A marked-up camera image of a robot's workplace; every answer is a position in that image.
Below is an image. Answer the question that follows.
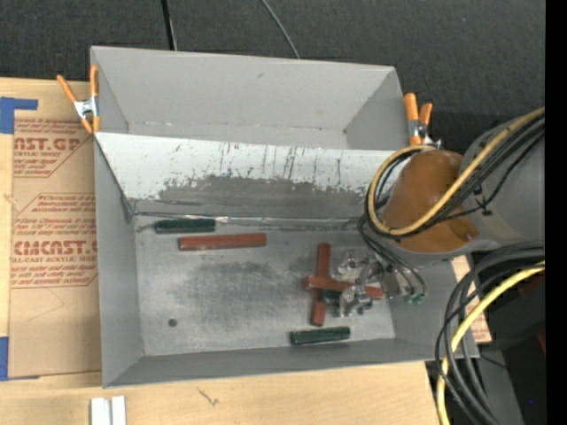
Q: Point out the brown cardboard board, red print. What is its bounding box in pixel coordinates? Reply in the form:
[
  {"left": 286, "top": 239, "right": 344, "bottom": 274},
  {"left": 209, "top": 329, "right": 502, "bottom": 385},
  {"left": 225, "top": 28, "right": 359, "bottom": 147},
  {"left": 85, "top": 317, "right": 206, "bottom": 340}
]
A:
[{"left": 0, "top": 76, "right": 493, "bottom": 381}]

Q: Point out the red-brown flat block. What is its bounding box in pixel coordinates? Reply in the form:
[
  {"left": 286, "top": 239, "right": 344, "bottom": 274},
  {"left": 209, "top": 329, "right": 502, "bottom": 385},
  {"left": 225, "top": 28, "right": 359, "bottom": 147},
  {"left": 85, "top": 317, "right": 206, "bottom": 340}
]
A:
[
  {"left": 177, "top": 232, "right": 268, "bottom": 252},
  {"left": 309, "top": 242, "right": 332, "bottom": 328},
  {"left": 303, "top": 275, "right": 384, "bottom": 301}
]

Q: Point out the grey metal bin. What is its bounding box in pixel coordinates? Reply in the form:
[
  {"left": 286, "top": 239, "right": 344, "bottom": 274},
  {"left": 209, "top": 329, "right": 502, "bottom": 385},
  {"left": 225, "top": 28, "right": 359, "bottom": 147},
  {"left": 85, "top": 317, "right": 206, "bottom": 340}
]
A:
[{"left": 89, "top": 45, "right": 482, "bottom": 389}]

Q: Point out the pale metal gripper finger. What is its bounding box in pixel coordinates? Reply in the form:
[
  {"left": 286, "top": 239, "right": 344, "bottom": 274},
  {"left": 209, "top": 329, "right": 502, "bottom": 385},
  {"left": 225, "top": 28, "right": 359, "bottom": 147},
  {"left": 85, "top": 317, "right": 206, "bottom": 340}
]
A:
[
  {"left": 331, "top": 286, "right": 374, "bottom": 319},
  {"left": 336, "top": 249, "right": 378, "bottom": 280}
]

